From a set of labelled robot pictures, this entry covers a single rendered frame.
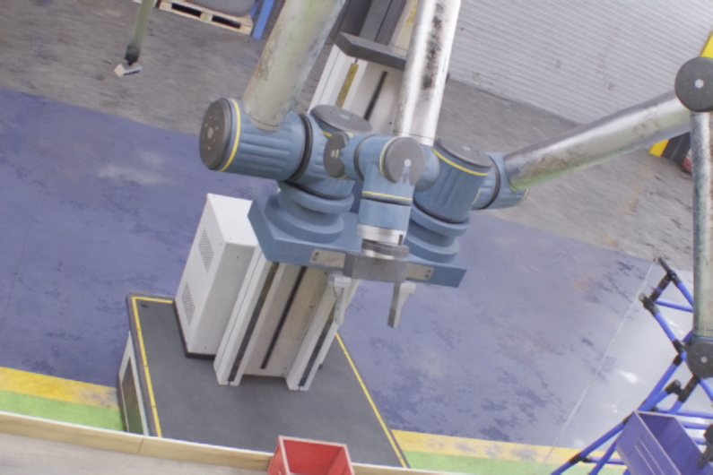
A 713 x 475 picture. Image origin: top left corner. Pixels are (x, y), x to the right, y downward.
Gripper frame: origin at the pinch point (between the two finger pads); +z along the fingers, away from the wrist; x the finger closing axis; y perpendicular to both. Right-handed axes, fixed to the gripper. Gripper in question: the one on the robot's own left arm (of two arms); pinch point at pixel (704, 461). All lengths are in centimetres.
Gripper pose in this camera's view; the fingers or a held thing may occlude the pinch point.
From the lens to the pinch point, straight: 244.7
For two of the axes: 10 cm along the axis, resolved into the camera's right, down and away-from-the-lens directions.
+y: 2.2, 5.0, -8.4
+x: 9.0, 2.2, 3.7
